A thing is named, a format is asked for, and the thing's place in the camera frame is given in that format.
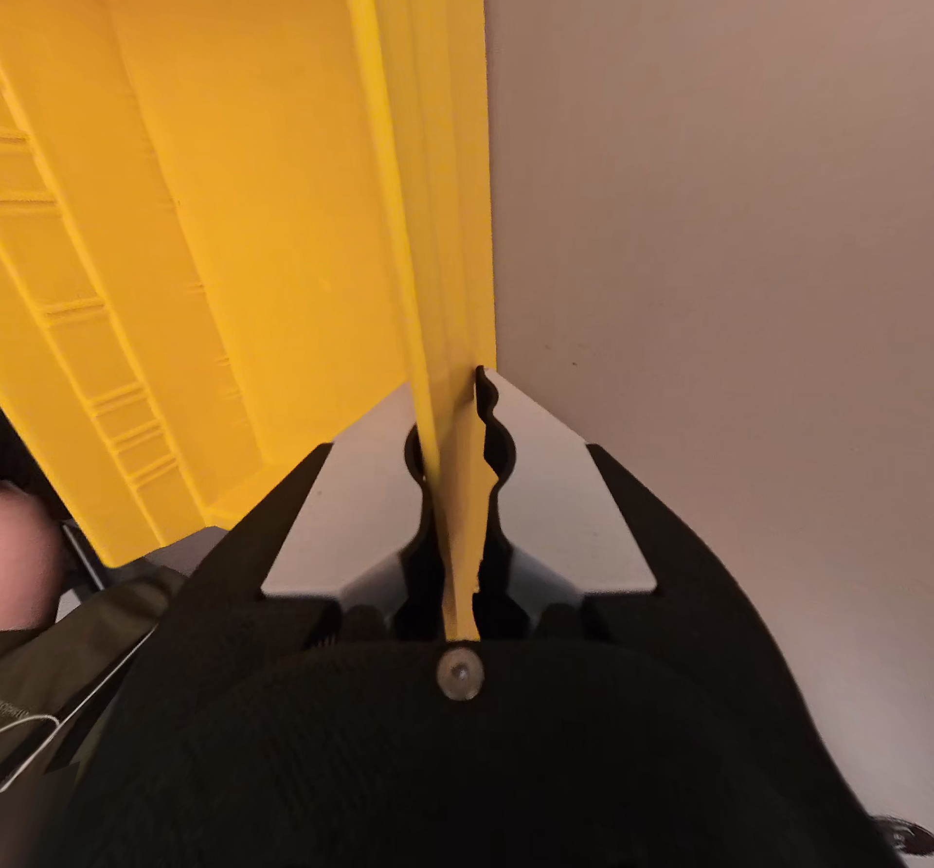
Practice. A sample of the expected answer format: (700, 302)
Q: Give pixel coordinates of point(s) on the person's left forearm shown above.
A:
(25, 554)

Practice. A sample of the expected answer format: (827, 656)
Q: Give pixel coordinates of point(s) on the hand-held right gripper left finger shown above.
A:
(343, 518)

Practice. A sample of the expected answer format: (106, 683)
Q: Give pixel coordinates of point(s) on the yellow plastic bin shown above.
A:
(255, 189)

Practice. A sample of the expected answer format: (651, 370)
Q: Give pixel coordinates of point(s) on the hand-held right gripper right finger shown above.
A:
(576, 518)

